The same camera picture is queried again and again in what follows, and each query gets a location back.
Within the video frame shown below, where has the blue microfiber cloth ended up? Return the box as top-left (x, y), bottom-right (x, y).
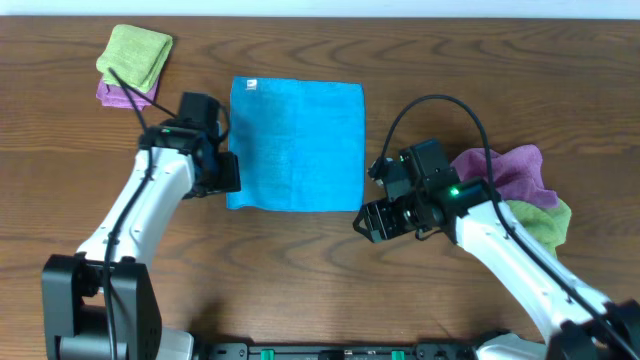
top-left (227, 76), bottom-right (366, 212)

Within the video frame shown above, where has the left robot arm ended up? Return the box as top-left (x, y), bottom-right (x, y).
top-left (41, 126), bottom-right (240, 359)

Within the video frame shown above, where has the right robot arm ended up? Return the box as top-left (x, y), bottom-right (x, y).
top-left (353, 177), bottom-right (639, 359)

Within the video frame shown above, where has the folded purple cloth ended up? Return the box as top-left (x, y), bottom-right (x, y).
top-left (96, 79), bottom-right (150, 110)

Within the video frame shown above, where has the crumpled purple cloth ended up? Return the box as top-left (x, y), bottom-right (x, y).
top-left (452, 145), bottom-right (560, 208)

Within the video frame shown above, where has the folded green cloth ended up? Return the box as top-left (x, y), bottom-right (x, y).
top-left (96, 24), bottom-right (173, 93)

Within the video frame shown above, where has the crumpled green cloth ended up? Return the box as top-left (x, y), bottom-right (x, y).
top-left (507, 199), bottom-right (572, 257)

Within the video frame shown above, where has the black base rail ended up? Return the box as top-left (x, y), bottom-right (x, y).
top-left (192, 342), bottom-right (480, 360)

